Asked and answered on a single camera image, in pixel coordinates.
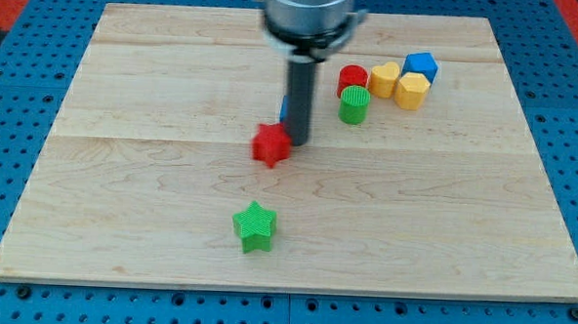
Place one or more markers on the light wooden board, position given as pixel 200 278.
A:
pixel 149 158

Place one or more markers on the green star block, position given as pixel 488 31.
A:
pixel 255 227

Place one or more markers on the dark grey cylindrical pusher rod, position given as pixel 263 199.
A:
pixel 299 92

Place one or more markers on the red cylinder block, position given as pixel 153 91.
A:
pixel 351 75

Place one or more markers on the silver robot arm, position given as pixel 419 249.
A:
pixel 307 33

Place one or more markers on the green cylinder block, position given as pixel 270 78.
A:
pixel 354 103

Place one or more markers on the yellow hexagon block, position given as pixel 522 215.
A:
pixel 411 91

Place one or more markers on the red star block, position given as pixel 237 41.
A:
pixel 271 144

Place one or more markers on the yellow heart block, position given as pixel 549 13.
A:
pixel 383 79

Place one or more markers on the blue triangle block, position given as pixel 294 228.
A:
pixel 283 110

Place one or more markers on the blue pentagon block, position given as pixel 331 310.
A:
pixel 421 63

